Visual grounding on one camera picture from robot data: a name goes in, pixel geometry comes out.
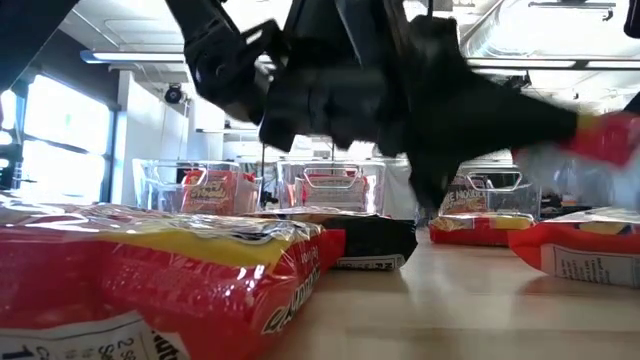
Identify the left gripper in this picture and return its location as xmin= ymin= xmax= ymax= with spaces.
xmin=259 ymin=0 xmax=581 ymax=211

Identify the black fire noodle pack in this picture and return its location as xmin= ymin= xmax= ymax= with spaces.
xmin=439 ymin=174 xmax=491 ymax=216
xmin=322 ymin=212 xmax=419 ymax=272

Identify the clear plastic bin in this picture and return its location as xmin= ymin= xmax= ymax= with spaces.
xmin=132 ymin=158 xmax=264 ymax=216
xmin=434 ymin=164 xmax=544 ymax=221
xmin=276 ymin=159 xmax=389 ymax=216

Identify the long ceiling light bar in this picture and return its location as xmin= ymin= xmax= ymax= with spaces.
xmin=79 ymin=49 xmax=201 ymax=65
xmin=467 ymin=56 xmax=640 ymax=70

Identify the large bright window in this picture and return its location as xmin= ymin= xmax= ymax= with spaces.
xmin=0 ymin=74 xmax=114 ymax=201

